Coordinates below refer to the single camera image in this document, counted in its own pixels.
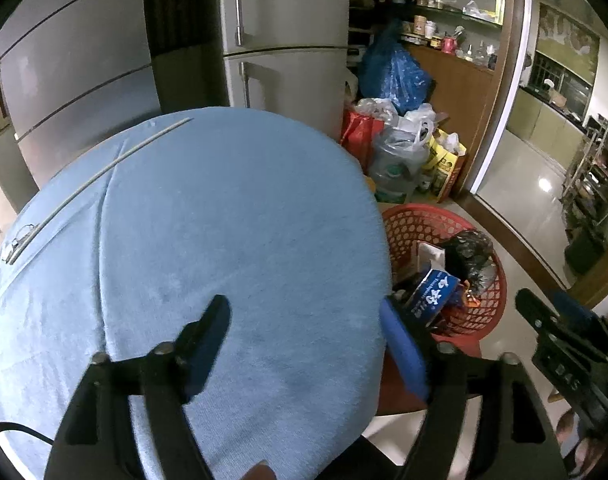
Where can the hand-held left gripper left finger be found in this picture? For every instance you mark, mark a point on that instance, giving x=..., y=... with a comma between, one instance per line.
x=206, y=360

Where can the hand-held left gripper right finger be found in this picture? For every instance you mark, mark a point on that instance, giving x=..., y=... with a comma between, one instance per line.
x=404, y=355

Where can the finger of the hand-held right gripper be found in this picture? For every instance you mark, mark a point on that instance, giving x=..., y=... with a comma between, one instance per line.
x=581, y=320
x=536, y=315

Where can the orange packet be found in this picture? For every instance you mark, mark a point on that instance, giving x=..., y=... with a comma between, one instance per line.
x=471, y=297

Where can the blue carton box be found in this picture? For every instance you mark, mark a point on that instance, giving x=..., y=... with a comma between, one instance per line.
x=434, y=292

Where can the black plastic bag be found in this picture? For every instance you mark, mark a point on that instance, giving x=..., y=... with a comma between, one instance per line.
x=466, y=257

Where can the white purple medicine box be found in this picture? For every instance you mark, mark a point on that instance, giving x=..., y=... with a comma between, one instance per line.
x=431, y=255

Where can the red plastic basket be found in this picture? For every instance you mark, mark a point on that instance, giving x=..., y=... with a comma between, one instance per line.
x=409, y=225

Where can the person's right hand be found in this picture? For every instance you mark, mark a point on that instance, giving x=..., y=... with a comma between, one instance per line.
x=576, y=445

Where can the person's left hand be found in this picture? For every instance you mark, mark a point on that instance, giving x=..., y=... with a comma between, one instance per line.
x=260, y=472

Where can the metal storage rack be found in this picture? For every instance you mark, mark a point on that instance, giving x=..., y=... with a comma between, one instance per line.
x=594, y=185

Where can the blue tablecloth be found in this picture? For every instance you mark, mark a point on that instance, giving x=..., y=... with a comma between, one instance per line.
x=208, y=210

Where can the yellow paper bag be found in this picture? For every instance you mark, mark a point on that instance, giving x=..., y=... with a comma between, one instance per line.
x=446, y=165

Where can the bags on floor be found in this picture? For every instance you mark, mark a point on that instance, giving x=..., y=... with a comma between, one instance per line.
x=396, y=165

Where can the kitchen counter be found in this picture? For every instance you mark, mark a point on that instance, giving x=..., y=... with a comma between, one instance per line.
x=544, y=120

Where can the long white stick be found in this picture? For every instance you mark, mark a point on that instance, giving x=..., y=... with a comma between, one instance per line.
x=103, y=172

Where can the eyeglasses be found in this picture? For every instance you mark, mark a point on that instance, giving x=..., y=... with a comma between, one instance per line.
x=18, y=242

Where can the red gift bag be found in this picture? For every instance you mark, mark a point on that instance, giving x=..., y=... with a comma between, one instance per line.
x=359, y=135

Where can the white plastic bag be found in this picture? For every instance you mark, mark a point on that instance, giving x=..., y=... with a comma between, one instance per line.
x=414, y=115

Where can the wooden shelf cabinet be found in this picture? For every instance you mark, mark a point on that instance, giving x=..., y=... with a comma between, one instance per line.
x=454, y=80

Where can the large blue plastic sack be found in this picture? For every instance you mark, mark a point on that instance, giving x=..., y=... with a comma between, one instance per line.
x=391, y=70

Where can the grey wide refrigerator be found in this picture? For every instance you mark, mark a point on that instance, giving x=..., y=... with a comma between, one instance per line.
x=73, y=60

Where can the wooden door frame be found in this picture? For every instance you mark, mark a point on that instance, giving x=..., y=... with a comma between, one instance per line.
x=504, y=85

